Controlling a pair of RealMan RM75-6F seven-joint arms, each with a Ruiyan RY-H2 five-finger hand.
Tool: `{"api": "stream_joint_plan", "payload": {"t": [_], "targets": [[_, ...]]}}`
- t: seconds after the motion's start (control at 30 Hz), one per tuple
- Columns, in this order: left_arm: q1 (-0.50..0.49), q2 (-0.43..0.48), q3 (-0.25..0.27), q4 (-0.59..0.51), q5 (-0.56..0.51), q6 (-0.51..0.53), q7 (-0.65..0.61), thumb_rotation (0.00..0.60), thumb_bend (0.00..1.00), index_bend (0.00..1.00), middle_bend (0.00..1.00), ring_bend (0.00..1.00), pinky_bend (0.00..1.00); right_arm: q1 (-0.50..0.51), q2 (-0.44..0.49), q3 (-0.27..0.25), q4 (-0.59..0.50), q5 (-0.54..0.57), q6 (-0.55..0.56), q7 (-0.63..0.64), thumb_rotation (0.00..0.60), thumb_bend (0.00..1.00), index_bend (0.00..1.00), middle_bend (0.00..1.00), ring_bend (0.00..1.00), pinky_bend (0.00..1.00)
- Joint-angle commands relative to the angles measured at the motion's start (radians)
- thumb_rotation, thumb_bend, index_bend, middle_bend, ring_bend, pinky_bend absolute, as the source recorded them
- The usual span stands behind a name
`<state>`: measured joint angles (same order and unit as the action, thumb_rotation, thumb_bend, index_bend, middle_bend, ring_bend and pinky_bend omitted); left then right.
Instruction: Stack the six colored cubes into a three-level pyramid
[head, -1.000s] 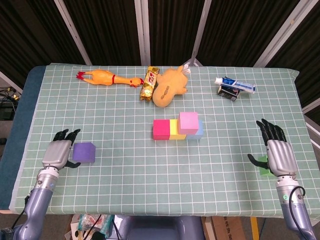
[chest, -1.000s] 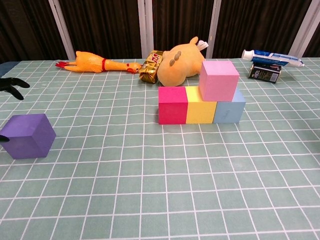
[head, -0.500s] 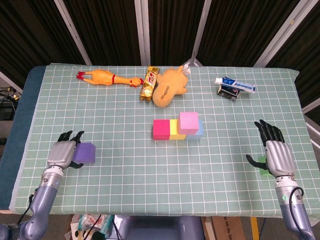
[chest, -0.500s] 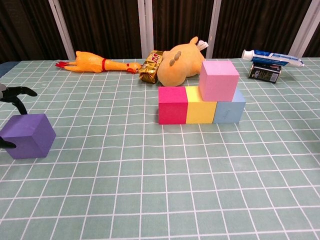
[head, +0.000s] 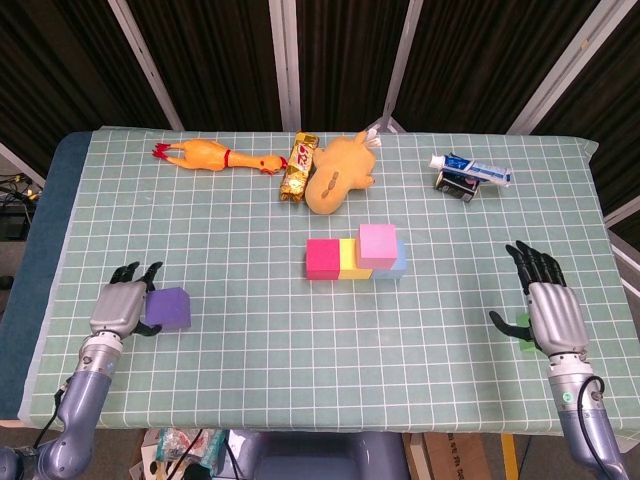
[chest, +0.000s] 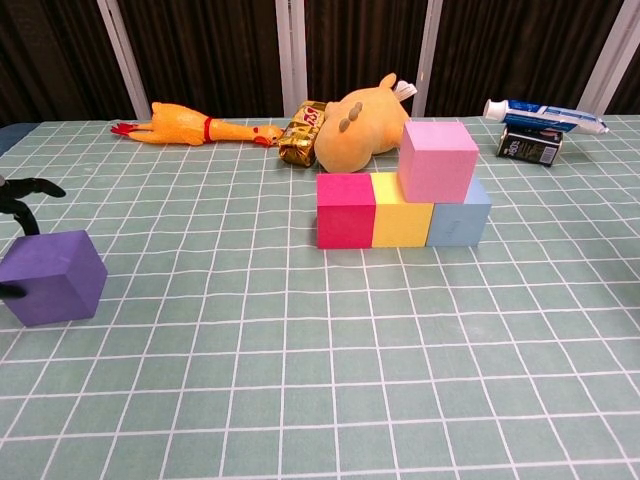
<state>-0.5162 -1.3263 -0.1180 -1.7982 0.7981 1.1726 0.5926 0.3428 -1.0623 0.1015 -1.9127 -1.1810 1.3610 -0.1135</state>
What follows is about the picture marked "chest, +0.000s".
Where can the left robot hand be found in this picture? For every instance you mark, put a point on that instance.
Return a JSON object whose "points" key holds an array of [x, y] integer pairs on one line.
{"points": [[22, 192]]}

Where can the blue table pad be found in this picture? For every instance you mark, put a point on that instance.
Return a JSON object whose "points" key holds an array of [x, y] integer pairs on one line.
{"points": [[10, 137]]}

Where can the green checked tablecloth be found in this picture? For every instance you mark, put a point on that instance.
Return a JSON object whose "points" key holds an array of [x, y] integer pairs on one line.
{"points": [[300, 350]]}

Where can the gold snack packet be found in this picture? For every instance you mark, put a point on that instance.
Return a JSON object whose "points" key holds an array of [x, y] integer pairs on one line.
{"points": [[300, 145]]}

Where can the yellow foam cube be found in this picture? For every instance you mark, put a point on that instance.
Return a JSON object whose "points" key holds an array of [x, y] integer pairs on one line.
{"points": [[400, 225]]}

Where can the purple foam cube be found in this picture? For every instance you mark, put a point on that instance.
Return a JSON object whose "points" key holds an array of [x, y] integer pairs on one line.
{"points": [[50, 285]]}

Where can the white blue toothpaste tube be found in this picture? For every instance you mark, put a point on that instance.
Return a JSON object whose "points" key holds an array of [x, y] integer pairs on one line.
{"points": [[550, 117]]}

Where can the light blue foam cube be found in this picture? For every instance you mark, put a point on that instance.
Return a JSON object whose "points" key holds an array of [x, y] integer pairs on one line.
{"points": [[455, 225]]}

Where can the magenta foam cube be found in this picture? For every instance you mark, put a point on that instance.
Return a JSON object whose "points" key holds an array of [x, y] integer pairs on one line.
{"points": [[345, 220]]}

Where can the small black carton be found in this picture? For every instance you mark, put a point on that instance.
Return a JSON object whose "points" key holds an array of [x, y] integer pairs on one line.
{"points": [[525, 147]]}

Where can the yellow plush toy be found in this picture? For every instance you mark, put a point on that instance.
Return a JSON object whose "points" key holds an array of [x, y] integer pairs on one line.
{"points": [[360, 135]]}

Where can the pink foam cube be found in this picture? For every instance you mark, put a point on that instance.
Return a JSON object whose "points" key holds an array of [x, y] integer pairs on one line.
{"points": [[435, 170]]}

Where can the white partition frame post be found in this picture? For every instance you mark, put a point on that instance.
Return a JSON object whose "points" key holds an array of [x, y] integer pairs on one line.
{"points": [[121, 50], [609, 50], [428, 50], [292, 50]]}

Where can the yellow rubber chicken toy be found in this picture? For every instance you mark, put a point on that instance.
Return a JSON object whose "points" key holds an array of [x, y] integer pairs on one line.
{"points": [[175, 125]]}

